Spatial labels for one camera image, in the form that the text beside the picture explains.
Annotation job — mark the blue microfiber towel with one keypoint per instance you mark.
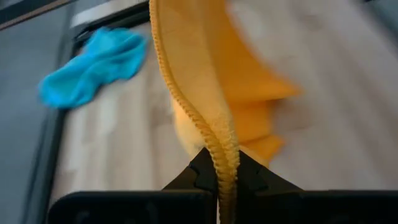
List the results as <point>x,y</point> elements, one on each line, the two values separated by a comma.
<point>93,68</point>

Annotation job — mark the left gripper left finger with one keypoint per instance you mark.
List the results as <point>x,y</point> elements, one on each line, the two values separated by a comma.
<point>202,177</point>

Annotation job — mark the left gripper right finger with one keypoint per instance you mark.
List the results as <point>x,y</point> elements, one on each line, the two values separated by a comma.
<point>255,179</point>

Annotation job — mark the orange microfiber towel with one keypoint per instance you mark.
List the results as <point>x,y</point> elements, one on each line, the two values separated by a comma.
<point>199,62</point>

